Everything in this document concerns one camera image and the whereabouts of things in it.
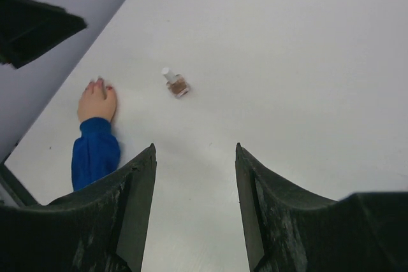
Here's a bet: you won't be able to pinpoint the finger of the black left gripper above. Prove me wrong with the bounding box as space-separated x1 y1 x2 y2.
1 0 87 69

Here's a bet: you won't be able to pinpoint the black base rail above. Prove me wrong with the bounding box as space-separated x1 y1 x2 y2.
1 162 38 207

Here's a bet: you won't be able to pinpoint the mannequin hand painted nails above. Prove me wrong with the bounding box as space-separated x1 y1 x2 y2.
77 77 118 123

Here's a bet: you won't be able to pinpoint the glitter nail polish bottle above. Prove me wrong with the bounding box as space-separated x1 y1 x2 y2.
166 75 191 98

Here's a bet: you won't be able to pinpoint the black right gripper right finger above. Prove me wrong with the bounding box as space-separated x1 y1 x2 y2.
235 146 407 271

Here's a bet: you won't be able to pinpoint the blue white red sleeve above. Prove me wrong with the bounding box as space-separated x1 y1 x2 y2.
71 117 120 191

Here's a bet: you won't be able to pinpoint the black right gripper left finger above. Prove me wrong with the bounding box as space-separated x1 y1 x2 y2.
1 145 156 271

